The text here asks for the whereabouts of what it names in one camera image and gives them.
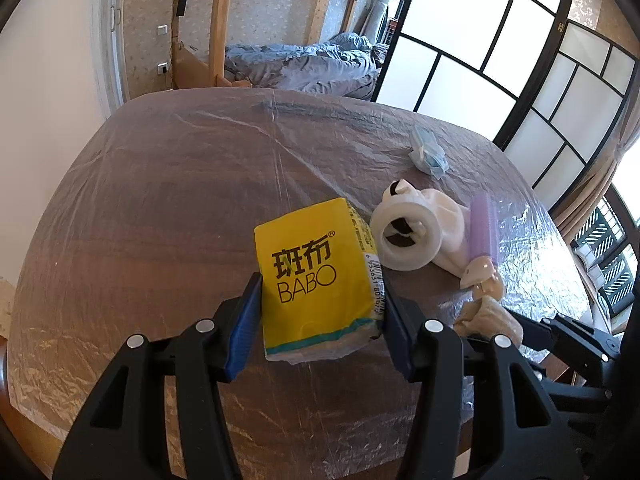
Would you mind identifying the white cloth socks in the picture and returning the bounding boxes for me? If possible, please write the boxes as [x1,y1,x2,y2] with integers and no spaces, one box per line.
[383,179,470,278]

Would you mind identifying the white tape roll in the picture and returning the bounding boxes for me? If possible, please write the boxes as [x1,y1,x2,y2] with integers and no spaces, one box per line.
[370,192,442,272]

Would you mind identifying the beige curtain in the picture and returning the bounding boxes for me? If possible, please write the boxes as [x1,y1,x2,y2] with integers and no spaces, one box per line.
[551,103,639,245]

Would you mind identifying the yellow tissue pack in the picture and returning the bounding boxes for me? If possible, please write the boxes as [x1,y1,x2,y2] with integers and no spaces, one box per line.
[254,198,385,365]

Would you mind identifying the purple hair roller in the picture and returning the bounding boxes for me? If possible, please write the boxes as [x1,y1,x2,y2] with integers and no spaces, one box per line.
[470,192,499,264]

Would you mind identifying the blue grey blanket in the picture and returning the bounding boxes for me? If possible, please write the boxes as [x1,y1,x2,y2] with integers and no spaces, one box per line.
[224,32,388,101]

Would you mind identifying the blue face mask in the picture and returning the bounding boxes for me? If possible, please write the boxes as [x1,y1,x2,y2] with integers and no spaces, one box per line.
[409,127,449,179]

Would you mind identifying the beige rolled sock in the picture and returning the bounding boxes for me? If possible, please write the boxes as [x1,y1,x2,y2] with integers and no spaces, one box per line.
[454,296,524,347]

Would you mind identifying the black framed sliding screen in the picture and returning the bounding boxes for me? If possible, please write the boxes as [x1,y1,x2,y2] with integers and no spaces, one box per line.
[373,0,639,209]

